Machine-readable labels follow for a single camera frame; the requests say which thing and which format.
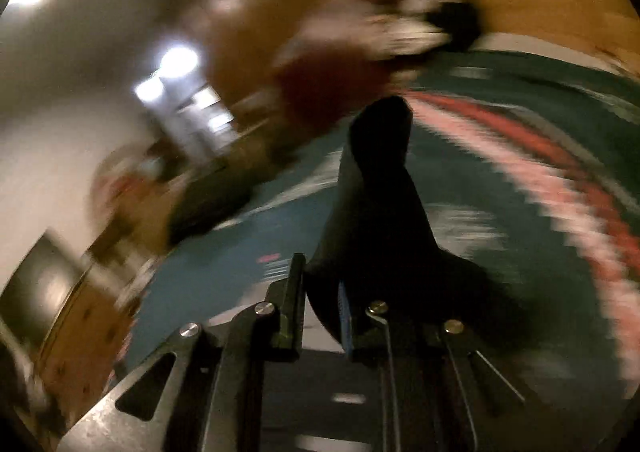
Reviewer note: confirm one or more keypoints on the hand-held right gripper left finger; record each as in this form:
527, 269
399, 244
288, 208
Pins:
286, 312

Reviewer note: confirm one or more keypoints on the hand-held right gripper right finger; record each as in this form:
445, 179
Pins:
345, 319

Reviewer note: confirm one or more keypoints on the black garment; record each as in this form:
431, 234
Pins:
375, 232

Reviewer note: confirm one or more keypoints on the dark bag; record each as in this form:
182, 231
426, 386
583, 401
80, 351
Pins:
210, 202

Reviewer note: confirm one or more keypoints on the green printed blanket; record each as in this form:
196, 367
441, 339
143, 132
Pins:
500, 192

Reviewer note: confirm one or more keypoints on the wooden cabinet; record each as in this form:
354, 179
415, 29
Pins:
87, 347

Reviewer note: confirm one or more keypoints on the dark red cloth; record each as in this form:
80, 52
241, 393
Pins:
312, 85

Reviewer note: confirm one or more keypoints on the bright window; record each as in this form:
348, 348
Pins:
187, 97

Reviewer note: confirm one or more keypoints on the dark screen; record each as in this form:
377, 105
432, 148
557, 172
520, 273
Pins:
40, 279

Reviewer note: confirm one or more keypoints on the black white patterned cloth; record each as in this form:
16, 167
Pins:
425, 17

